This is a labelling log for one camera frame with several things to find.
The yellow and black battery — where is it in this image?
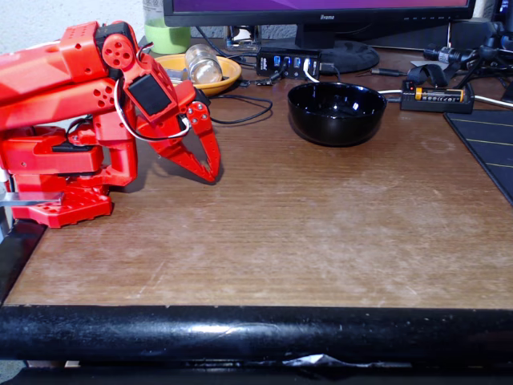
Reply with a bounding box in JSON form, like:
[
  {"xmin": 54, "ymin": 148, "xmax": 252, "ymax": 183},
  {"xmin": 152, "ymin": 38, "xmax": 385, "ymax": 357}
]
[{"xmin": 414, "ymin": 87, "xmax": 465, "ymax": 102}]

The clear bottle with green base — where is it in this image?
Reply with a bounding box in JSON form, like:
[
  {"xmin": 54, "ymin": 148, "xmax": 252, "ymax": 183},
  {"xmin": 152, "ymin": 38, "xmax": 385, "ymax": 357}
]
[{"xmin": 143, "ymin": 0, "xmax": 192, "ymax": 55}]

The black battery charger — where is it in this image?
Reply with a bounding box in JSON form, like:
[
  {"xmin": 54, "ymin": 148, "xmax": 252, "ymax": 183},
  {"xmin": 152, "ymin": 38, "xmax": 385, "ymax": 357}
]
[{"xmin": 399, "ymin": 79, "xmax": 475, "ymax": 114}]

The black tripod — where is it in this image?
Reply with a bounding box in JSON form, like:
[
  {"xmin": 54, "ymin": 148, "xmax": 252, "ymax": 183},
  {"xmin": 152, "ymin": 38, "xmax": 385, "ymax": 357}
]
[{"xmin": 456, "ymin": 19, "xmax": 513, "ymax": 91}]

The black flashlight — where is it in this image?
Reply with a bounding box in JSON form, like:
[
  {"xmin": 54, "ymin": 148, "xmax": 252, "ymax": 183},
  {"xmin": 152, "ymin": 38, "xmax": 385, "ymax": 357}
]
[{"xmin": 423, "ymin": 44, "xmax": 482, "ymax": 66}]

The black strap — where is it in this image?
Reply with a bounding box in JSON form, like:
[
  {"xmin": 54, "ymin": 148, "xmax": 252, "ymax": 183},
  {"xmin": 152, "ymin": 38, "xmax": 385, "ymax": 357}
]
[{"xmin": 406, "ymin": 63, "xmax": 454, "ymax": 87}]

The thin black cable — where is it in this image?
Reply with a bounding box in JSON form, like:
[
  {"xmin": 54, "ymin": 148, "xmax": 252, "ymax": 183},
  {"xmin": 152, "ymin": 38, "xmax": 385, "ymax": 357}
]
[{"xmin": 208, "ymin": 94, "xmax": 274, "ymax": 125}]

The white USB cable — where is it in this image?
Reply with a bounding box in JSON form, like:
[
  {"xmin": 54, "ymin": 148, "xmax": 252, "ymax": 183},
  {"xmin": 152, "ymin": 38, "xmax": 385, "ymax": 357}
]
[{"xmin": 302, "ymin": 59, "xmax": 321, "ymax": 83}]

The clear glass jar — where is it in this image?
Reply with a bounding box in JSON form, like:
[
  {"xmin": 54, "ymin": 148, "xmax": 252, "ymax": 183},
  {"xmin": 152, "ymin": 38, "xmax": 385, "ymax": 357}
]
[{"xmin": 184, "ymin": 43, "xmax": 224, "ymax": 85}]

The black mat with yellow lines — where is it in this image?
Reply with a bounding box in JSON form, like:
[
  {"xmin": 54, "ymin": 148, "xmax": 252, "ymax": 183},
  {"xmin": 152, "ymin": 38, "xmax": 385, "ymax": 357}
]
[{"xmin": 443, "ymin": 110, "xmax": 513, "ymax": 205}]

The black audio plug cable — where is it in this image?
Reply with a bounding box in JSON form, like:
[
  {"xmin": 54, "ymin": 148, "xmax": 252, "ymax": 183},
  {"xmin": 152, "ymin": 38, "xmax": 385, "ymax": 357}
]
[{"xmin": 355, "ymin": 67, "xmax": 409, "ymax": 79}]

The yellow dish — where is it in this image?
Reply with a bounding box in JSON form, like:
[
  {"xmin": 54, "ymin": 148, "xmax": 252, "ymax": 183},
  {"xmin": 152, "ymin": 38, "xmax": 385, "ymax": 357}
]
[{"xmin": 154, "ymin": 54, "xmax": 243, "ymax": 97}]

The metal clamp bar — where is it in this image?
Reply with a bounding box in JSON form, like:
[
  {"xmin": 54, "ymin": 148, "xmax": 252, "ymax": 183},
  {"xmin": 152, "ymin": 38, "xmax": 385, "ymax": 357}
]
[{"xmin": 0, "ymin": 191, "xmax": 65, "ymax": 208}]

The white and black servo cable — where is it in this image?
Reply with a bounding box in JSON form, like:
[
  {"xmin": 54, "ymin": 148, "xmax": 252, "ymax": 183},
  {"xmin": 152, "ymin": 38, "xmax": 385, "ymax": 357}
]
[{"xmin": 113, "ymin": 42, "xmax": 193, "ymax": 143}]

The black computer monitor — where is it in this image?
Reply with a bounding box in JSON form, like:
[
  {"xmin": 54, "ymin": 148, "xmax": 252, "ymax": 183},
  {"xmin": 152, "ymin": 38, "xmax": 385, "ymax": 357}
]
[{"xmin": 163, "ymin": 0, "xmax": 478, "ymax": 75}]

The black glossy bowl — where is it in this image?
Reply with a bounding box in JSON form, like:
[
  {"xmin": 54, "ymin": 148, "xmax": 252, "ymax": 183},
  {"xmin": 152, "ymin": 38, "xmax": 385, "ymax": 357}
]
[{"xmin": 287, "ymin": 81, "xmax": 388, "ymax": 148}]

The black USB hub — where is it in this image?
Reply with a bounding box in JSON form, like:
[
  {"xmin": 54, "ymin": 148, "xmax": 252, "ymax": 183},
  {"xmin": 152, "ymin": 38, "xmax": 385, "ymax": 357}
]
[{"xmin": 256, "ymin": 47, "xmax": 322, "ymax": 80}]

